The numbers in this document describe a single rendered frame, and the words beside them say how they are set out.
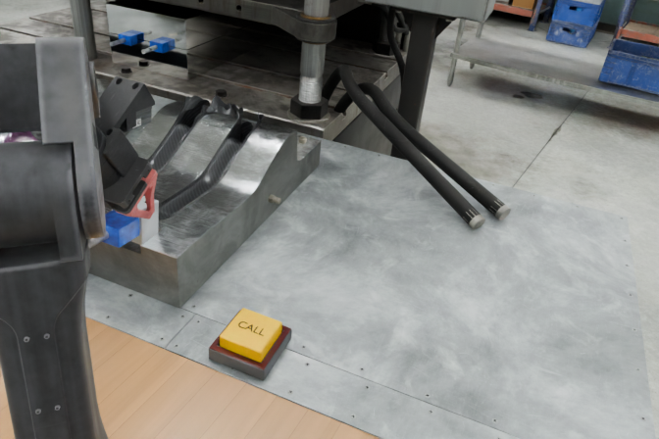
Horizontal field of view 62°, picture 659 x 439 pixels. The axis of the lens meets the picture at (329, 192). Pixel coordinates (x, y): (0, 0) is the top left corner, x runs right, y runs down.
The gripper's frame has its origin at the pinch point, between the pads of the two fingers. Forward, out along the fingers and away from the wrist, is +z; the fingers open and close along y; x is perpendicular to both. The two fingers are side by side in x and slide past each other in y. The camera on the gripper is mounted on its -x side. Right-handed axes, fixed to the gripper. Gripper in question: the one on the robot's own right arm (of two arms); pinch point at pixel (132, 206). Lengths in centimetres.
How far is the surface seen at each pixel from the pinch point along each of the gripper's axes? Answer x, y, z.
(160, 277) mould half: 6.3, -5.3, 6.7
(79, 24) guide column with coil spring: -61, 80, 43
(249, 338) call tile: 9.7, -21.4, 5.3
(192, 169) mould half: -14.5, 4.1, 14.3
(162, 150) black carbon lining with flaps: -16.7, 11.9, 15.1
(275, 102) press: -59, 17, 53
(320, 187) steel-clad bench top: -26.9, -12.3, 31.9
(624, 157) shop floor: -206, -111, 233
